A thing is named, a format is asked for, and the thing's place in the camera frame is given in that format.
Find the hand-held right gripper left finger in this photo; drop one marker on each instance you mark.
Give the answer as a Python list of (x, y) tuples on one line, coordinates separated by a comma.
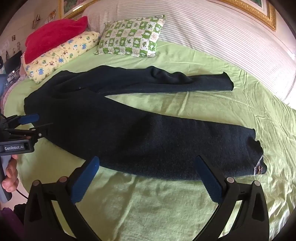
[(85, 184)]

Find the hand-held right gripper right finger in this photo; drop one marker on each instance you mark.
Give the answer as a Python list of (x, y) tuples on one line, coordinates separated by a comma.
[(209, 182)]

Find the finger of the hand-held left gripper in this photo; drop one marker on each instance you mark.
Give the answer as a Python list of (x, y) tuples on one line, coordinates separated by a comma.
[(38, 132), (29, 118)]

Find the black towel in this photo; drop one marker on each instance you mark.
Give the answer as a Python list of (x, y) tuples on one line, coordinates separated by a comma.
[(138, 139)]

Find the person's left hand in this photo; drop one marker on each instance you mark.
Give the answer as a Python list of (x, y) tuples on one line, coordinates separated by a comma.
[(11, 178)]

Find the green bed sheet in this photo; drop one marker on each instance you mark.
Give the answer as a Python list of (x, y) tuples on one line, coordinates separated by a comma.
[(161, 208)]

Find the black monitor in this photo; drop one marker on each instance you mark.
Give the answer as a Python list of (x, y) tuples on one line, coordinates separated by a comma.
[(13, 61)]

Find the yellow cartoon print pillow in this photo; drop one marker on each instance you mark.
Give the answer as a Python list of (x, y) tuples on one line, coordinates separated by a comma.
[(57, 55)]

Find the dark purple cloth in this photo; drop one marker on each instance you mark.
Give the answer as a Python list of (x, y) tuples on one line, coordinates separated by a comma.
[(9, 224)]

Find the red fluffy pillow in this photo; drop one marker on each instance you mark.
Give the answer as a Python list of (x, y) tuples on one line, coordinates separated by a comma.
[(50, 34)]

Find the green frog checked pillow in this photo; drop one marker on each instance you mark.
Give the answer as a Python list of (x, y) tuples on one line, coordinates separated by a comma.
[(129, 37)]

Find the white striped bolster headboard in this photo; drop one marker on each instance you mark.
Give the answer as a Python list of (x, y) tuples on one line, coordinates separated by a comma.
[(208, 27)]

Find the wall sticker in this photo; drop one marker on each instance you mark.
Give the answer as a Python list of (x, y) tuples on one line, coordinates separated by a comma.
[(52, 15), (36, 21)]

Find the large gold picture frame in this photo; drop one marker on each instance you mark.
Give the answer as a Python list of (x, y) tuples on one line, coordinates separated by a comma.
[(254, 12)]

